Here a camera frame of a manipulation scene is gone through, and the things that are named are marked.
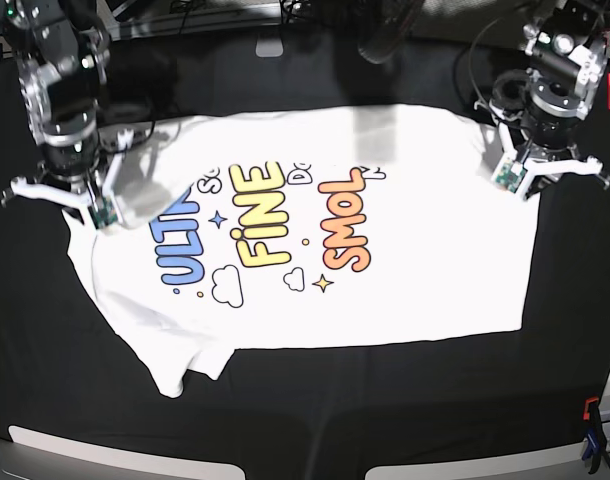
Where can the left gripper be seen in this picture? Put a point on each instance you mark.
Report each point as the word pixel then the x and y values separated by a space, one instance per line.
pixel 552 115

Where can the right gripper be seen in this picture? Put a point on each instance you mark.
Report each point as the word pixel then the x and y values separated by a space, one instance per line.
pixel 70 154

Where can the white t-shirt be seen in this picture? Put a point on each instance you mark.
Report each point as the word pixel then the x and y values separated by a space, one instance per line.
pixel 350 226

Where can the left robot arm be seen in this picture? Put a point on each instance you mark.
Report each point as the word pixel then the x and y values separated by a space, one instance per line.
pixel 567 54

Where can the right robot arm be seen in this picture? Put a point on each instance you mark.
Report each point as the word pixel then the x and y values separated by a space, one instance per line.
pixel 62 50

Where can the blue red clamp bottom right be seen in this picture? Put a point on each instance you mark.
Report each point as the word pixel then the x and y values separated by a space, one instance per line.
pixel 592 455

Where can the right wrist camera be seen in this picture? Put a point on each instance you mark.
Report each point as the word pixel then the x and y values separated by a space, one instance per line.
pixel 103 213

